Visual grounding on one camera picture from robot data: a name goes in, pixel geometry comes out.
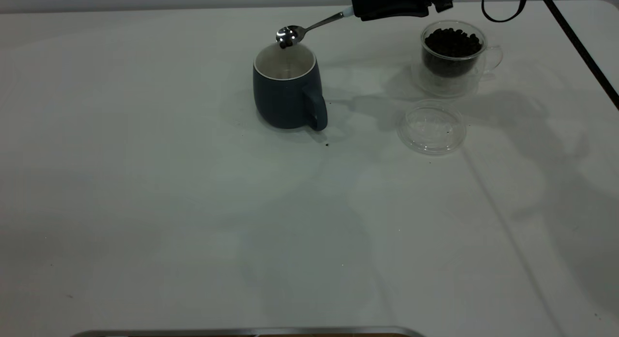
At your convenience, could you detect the metal spoon pale blue handle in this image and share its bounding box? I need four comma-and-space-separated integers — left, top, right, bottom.
276, 7, 354, 49

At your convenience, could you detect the clear glass handled cup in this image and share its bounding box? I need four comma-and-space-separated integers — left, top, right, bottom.
411, 20, 503, 99

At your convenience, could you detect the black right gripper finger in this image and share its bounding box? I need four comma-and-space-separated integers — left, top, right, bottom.
352, 0, 431, 22

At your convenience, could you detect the thick black cable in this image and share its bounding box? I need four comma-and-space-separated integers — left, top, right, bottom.
536, 0, 619, 110

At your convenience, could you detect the dark grey ceramic mug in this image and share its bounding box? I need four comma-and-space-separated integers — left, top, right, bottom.
253, 42, 328, 132

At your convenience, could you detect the thin black looped cable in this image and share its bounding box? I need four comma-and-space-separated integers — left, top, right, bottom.
481, 0, 528, 23

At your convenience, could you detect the round clear glass lid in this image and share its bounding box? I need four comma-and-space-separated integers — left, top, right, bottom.
398, 99, 467, 156

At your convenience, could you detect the roasted coffee beans pile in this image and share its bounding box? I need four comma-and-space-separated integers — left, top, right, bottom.
423, 28, 483, 79

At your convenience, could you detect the silver metal rim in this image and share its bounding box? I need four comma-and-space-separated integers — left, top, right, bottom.
70, 326, 426, 337

